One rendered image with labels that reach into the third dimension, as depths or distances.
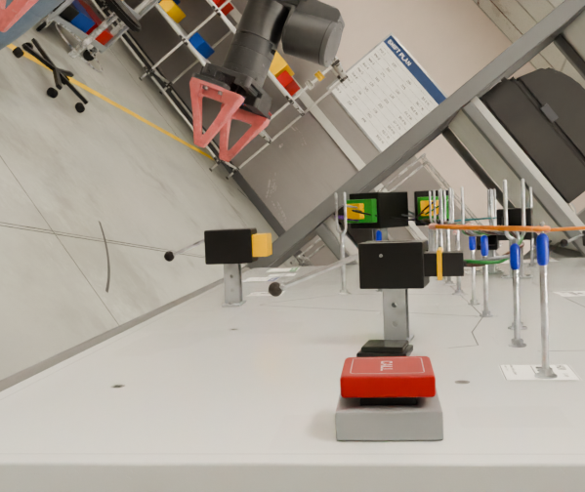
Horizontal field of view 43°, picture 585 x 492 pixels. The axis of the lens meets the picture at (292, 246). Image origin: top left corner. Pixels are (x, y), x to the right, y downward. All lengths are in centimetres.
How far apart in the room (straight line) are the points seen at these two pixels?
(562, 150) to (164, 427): 137
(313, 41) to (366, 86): 759
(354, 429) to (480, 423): 8
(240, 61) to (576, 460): 69
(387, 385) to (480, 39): 827
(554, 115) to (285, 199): 688
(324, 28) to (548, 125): 86
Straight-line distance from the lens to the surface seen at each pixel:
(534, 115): 169
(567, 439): 41
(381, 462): 37
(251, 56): 95
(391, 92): 847
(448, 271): 65
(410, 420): 40
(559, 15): 166
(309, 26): 94
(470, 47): 859
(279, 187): 849
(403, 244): 64
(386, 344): 61
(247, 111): 101
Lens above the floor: 117
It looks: 8 degrees down
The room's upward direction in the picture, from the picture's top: 50 degrees clockwise
